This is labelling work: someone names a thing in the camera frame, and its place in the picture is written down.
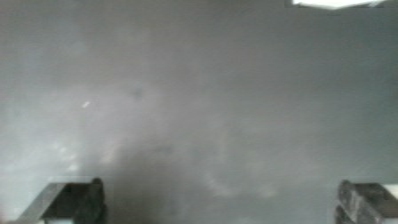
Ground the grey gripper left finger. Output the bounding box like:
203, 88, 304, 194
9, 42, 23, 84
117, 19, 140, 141
16, 178, 107, 224

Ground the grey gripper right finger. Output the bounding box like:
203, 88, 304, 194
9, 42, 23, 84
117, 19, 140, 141
334, 180, 398, 224

